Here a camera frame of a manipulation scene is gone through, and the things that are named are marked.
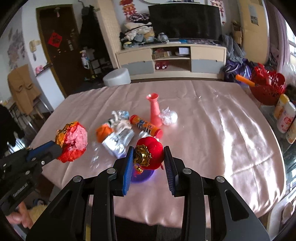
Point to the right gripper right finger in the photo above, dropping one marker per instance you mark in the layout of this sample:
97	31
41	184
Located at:
187	183

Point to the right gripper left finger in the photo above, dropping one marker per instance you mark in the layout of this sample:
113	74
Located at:
114	181

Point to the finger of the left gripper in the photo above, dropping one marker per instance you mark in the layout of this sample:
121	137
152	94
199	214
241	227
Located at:
44	153

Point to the red pink paper flower ball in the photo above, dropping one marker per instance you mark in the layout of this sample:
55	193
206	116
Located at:
72	138

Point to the silver green foil packet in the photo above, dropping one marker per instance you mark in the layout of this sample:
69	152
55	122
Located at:
116	144

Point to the red lantern ornament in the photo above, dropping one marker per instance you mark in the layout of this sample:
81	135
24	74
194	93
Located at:
149	155

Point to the orange wrapper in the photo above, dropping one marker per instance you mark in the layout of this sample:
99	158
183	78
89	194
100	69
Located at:
103	132

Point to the orange snack tube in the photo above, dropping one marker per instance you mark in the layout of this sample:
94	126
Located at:
146	126

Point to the clear plastic wrapper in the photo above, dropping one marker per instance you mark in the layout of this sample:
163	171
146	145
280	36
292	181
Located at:
168	117

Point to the left hand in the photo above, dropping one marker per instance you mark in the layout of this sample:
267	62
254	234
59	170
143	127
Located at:
20	217

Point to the purple round dish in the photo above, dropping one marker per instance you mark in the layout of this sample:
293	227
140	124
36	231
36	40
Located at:
141	177

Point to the pink satin tablecloth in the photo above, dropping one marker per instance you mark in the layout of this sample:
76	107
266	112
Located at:
220	131

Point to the tan coat on chair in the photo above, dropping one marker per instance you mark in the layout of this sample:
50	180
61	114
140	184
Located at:
22	89

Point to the pink plastic vase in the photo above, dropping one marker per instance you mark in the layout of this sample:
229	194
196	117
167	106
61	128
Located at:
155	111

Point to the white round stool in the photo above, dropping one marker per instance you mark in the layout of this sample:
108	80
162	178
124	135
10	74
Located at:
117	77

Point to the red fu door sign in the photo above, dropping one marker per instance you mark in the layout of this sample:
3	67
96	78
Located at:
55	40

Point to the beige TV cabinet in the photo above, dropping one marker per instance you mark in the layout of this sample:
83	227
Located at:
173	60

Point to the black coat on rack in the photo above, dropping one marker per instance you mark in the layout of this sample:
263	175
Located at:
90	34

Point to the dark brown door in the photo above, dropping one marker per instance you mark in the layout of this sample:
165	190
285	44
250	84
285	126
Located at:
67	67

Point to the red plastic basket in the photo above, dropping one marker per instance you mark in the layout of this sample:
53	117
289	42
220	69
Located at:
269	85

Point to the white yellow bottle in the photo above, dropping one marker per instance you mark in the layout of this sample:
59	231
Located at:
283	99

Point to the purple bag pile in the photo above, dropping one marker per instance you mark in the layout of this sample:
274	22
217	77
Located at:
236	63

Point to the pile of clothes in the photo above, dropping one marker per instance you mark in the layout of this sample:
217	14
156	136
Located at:
137	34

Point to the black flat television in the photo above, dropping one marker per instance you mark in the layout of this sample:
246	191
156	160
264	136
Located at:
186	21

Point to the purple curtain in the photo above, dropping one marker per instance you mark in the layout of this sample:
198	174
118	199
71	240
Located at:
279	44

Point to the beige standing air conditioner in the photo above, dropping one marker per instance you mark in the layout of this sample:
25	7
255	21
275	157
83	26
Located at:
255	30

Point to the orange handle stick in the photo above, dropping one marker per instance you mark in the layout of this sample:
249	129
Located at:
245	80

